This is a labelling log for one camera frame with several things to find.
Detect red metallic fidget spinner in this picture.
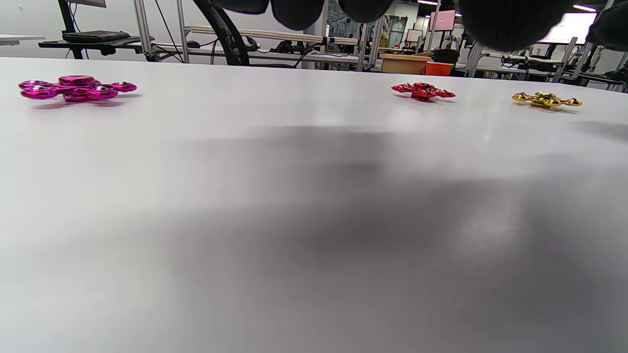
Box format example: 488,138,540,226
392,83,456,101

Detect white screen monitor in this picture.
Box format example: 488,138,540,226
539,12,598,45

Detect black computer tower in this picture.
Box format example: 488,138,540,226
38,38,148,60

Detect black mesh office chair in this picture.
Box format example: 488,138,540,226
193,0,251,66

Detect black keyboard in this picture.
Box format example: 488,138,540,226
62,30,131,44

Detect person's left hand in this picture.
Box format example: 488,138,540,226
211,0,628,52

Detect beige mixing bowl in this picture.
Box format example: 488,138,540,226
380,53,432,75

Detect magenta metallic fidget spinner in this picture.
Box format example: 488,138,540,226
19,76,137,102

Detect gold metallic fidget spinner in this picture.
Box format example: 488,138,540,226
512,92,583,108

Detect orange plastic cup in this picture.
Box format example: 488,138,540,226
425,61,455,76

